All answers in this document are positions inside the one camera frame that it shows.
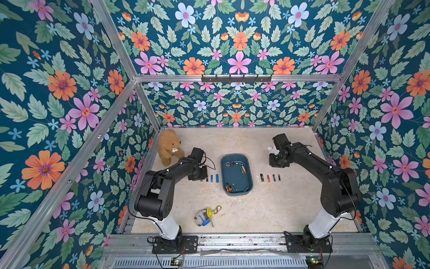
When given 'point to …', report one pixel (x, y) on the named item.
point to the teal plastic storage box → (236, 174)
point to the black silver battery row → (279, 177)
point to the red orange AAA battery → (268, 178)
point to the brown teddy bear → (169, 146)
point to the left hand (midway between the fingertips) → (205, 174)
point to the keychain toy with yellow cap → (203, 217)
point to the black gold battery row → (207, 180)
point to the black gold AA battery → (262, 177)
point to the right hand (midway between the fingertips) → (273, 162)
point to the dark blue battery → (274, 177)
